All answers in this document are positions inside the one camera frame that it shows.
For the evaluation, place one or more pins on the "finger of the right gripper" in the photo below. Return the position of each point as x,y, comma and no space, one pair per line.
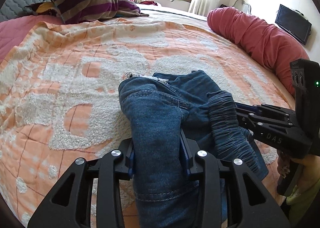
249,117
265,109

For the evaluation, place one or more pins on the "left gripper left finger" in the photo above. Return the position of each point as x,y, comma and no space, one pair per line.
68,203

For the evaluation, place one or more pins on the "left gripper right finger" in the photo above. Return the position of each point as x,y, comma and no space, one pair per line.
249,204

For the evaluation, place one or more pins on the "blue denim pants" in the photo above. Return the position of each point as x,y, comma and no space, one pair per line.
160,109

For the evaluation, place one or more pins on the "right hand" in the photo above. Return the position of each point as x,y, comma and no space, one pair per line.
309,175

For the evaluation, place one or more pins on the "green right sleeve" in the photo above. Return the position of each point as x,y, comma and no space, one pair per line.
299,202

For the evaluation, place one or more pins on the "red bolster pillow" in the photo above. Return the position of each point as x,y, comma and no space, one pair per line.
267,44

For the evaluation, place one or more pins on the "peach white tufted blanket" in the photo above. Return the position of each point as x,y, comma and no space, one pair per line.
59,92

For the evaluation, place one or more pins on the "purple striped pillow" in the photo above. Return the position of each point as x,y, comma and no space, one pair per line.
78,11

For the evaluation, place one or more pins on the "black wall monitor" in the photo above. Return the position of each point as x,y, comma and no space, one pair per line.
293,23

